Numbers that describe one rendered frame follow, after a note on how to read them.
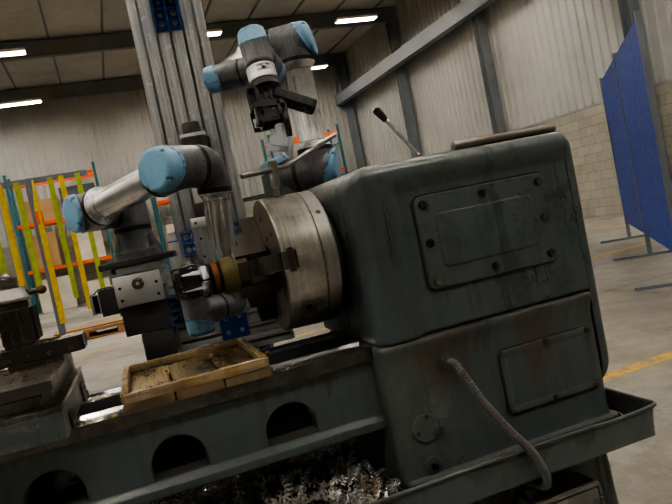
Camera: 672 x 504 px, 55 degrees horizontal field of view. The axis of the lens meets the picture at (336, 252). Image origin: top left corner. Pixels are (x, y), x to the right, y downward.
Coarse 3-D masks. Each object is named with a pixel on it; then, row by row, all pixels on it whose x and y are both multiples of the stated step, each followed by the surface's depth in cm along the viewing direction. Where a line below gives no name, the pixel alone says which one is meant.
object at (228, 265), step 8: (232, 256) 147; (208, 264) 147; (216, 264) 147; (224, 264) 146; (232, 264) 146; (208, 272) 150; (216, 272) 145; (224, 272) 145; (232, 272) 145; (216, 280) 145; (224, 280) 145; (232, 280) 146; (240, 280) 146; (248, 280) 148; (216, 288) 146; (224, 288) 147; (232, 288) 147; (240, 288) 147
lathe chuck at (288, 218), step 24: (264, 216) 146; (288, 216) 142; (264, 240) 152; (288, 240) 138; (312, 240) 140; (312, 264) 139; (288, 288) 138; (312, 288) 140; (288, 312) 143; (312, 312) 144
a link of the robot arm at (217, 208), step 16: (224, 176) 176; (208, 192) 175; (224, 192) 176; (208, 208) 177; (224, 208) 177; (208, 224) 178; (224, 224) 178; (224, 240) 178; (224, 256) 178; (240, 304) 181
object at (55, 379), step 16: (48, 368) 136; (64, 368) 141; (0, 384) 128; (16, 384) 123; (32, 384) 120; (48, 384) 120; (64, 384) 138; (0, 400) 118; (16, 400) 118; (32, 400) 119; (48, 400) 120; (0, 416) 118
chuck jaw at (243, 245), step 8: (240, 224) 155; (248, 224) 156; (256, 224) 156; (240, 232) 158; (248, 232) 154; (256, 232) 155; (240, 240) 153; (248, 240) 153; (256, 240) 154; (232, 248) 151; (240, 248) 152; (248, 248) 152; (256, 248) 152; (264, 248) 153; (240, 256) 151; (248, 256) 152; (256, 256) 153
